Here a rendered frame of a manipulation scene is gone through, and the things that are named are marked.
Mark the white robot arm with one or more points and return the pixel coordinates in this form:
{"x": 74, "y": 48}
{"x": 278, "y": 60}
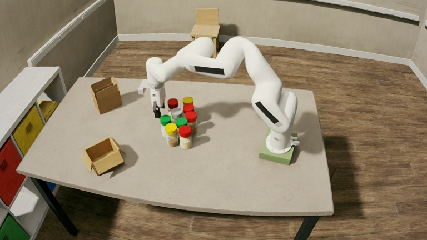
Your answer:
{"x": 274, "y": 106}

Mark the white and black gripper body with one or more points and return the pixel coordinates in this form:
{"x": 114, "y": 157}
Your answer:
{"x": 158, "y": 95}

